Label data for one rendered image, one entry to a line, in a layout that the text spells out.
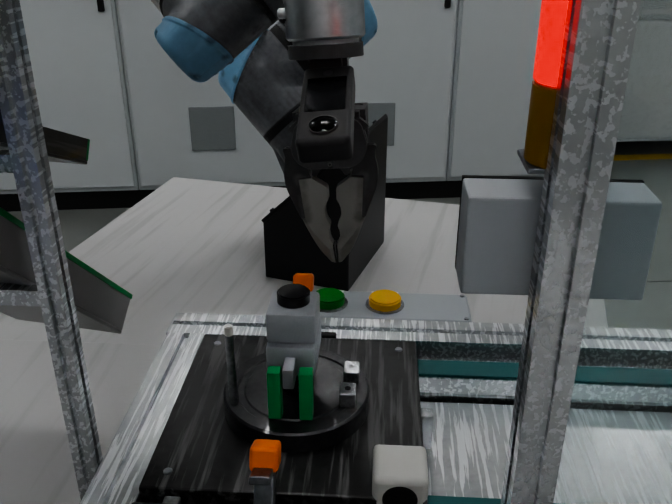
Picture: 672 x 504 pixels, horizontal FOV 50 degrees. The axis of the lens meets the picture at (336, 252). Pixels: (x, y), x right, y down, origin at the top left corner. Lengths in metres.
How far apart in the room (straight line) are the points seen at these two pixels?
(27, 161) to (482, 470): 0.49
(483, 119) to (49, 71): 2.12
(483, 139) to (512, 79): 0.33
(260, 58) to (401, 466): 0.71
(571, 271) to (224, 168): 3.31
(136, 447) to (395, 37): 3.05
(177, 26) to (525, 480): 0.53
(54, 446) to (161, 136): 2.90
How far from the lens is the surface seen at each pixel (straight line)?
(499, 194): 0.47
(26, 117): 0.59
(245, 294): 1.13
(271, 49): 1.14
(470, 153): 3.82
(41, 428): 0.92
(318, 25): 0.66
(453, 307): 0.90
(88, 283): 0.75
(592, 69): 0.42
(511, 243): 0.48
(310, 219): 0.70
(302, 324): 0.63
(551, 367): 0.50
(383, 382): 0.74
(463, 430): 0.78
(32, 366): 1.04
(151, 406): 0.76
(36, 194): 0.61
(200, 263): 1.24
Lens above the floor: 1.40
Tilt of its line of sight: 26 degrees down
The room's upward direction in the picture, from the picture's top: straight up
